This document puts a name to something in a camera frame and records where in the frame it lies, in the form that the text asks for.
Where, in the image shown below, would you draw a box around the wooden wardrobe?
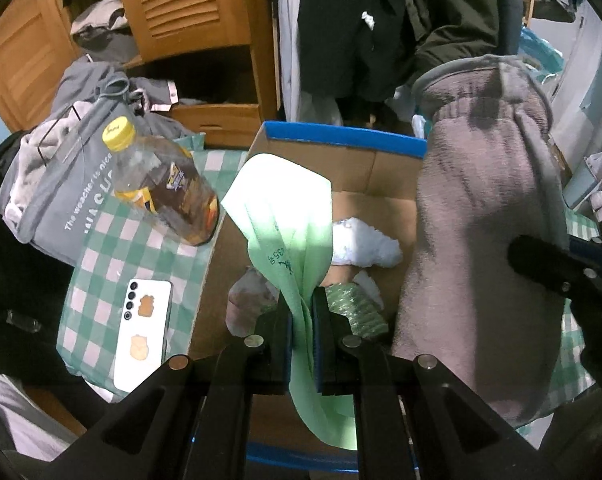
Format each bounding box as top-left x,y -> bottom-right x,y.
0,0 -> 282,148

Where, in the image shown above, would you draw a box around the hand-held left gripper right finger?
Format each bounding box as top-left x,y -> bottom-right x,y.
311,287 -> 547,480

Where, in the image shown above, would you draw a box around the white hanging garment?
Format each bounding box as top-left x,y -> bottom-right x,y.
276,0 -> 342,126

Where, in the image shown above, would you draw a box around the light green cloth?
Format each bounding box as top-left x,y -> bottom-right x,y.
221,152 -> 359,451

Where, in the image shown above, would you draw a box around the yellow capped bottle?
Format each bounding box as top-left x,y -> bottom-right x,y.
102,117 -> 221,247

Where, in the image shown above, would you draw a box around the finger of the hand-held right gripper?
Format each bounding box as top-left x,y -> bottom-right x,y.
508,234 -> 602,322
569,237 -> 602,285

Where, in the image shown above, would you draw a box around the grey tote bag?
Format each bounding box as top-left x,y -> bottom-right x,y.
0,100 -> 132,266

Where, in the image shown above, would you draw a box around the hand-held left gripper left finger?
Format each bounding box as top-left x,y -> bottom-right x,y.
46,290 -> 294,480

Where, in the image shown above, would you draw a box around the green glitter cloth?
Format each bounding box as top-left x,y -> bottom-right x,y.
326,282 -> 392,341

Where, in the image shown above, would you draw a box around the blue cardboard box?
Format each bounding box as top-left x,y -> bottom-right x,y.
188,121 -> 428,476

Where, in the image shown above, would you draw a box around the white sock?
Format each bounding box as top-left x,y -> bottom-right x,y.
330,217 -> 403,268
353,270 -> 382,308

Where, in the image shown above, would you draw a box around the grey clothes pile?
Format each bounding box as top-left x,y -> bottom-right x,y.
71,0 -> 139,63

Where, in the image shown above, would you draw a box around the grey fleece pants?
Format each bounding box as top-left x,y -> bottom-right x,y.
391,54 -> 569,426

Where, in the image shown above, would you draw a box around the spotted pale cloth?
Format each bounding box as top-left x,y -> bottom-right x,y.
226,266 -> 279,337

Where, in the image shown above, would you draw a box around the black coat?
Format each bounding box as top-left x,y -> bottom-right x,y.
298,0 -> 432,106

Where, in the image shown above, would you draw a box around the white shoe rack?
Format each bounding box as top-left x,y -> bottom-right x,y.
564,155 -> 602,241

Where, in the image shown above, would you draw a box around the olive green jacket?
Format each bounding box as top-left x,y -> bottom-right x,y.
411,0 -> 502,91

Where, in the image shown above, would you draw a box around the white smartphone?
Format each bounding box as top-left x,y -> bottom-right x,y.
113,278 -> 173,392

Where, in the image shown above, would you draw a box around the dark grey jacket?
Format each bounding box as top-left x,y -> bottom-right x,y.
491,0 -> 524,56

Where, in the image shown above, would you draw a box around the grey hoodie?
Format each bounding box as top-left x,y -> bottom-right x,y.
51,60 -> 179,126

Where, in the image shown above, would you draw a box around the dark cloth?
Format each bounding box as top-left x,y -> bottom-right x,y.
0,145 -> 82,361

